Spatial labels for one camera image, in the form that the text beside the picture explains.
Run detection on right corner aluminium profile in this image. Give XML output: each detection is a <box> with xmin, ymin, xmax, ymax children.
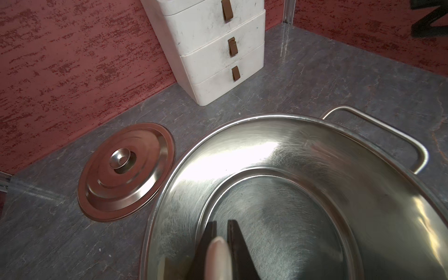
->
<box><xmin>282</xmin><ymin>0</ymin><xmax>296</xmax><ymax>25</ymax></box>

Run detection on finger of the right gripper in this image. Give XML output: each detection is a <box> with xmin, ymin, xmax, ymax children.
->
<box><xmin>410</xmin><ymin>0</ymin><xmax>448</xmax><ymax>38</ymax></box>

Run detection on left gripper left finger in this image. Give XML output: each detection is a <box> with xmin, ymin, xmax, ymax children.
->
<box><xmin>187</xmin><ymin>221</ymin><xmax>217</xmax><ymax>280</ymax></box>

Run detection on white three-drawer box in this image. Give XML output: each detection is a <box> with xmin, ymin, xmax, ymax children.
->
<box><xmin>142</xmin><ymin>0</ymin><xmax>266</xmax><ymax>106</ymax></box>

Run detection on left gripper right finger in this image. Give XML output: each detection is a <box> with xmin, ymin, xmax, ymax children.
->
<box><xmin>227</xmin><ymin>220</ymin><xmax>260</xmax><ymax>280</ymax></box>

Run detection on steel pot lid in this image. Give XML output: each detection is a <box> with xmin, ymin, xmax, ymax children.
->
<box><xmin>78</xmin><ymin>122</ymin><xmax>175</xmax><ymax>222</ymax></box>

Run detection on stainless steel pot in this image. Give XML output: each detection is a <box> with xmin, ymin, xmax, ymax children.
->
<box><xmin>139</xmin><ymin>106</ymin><xmax>448</xmax><ymax>280</ymax></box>

